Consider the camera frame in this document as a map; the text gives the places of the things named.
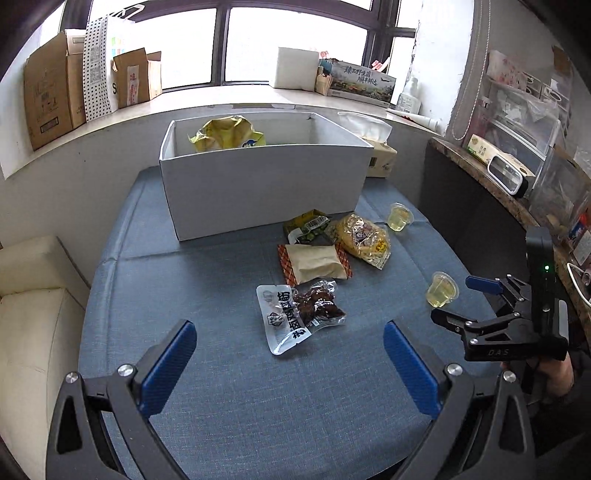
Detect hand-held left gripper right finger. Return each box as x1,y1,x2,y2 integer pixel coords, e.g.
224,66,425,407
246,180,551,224
383,320,539,480

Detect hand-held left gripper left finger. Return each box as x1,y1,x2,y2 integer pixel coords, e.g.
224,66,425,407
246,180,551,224
45,319,199,480

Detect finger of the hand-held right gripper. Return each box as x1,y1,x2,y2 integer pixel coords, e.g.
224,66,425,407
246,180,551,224
465,274,528,306
430,308,498,343

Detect yellow-green jelly cup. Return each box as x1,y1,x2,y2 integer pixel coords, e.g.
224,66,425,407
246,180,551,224
426,271,459,309
387,202,415,233

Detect yellow clear snack packet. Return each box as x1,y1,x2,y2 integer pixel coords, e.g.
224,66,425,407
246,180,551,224
324,212,391,271

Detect clear dark meat snack packet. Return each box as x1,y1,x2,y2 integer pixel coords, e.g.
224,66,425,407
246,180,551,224
256,278,347,356

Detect beige packet with red ends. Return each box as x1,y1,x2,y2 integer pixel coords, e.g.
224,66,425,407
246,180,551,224
277,241,354,287

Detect small dark green snack packet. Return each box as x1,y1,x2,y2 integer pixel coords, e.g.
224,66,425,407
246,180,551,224
283,209,331,245

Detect white storage box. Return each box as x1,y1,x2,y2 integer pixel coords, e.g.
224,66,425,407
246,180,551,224
159,111,375,242

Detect yellow chip bag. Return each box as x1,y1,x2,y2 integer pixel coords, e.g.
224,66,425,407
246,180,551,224
187,115,267,154

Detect person's right hand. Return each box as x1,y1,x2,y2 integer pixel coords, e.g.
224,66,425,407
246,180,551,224
501,355,575,404

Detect white and black timer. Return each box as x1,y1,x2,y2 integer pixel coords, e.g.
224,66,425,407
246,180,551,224
488,154,530,199

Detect brown stone counter shelf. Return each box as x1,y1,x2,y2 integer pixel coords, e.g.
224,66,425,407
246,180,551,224
427,137,591,324

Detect green and white carton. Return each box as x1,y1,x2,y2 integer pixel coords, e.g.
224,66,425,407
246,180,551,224
466,134,536,178

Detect cream sofa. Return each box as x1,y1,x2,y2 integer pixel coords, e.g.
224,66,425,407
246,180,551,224
0,235,90,462

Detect beige tissue pack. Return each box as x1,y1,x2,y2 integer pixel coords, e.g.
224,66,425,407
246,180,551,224
337,111,399,178

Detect clear plastic organizer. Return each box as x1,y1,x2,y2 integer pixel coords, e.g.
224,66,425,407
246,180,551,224
475,48,591,250

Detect white tube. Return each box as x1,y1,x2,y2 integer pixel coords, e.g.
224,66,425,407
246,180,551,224
385,108,441,131

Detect white plastic bottle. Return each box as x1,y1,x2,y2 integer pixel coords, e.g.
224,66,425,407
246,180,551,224
397,76,422,115

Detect landscape printed carton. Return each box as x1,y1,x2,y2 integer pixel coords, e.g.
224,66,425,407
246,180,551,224
329,60,398,106

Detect small open cardboard box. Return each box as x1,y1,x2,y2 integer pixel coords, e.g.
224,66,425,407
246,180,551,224
112,48,163,110

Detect white foam box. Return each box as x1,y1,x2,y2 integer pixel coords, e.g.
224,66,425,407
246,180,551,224
269,46,321,90

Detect white polka dot paper bag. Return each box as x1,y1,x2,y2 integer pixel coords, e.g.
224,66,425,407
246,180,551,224
83,4,146,123

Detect large cardboard box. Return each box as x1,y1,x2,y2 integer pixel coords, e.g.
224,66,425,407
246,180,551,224
23,28,88,151

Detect white cable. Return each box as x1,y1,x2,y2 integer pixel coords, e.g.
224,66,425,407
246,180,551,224
566,263,591,305

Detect blind bead chain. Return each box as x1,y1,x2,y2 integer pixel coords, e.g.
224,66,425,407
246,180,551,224
450,0,492,141

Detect black window frame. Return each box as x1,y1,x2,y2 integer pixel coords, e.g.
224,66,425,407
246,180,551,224
60,0,421,88

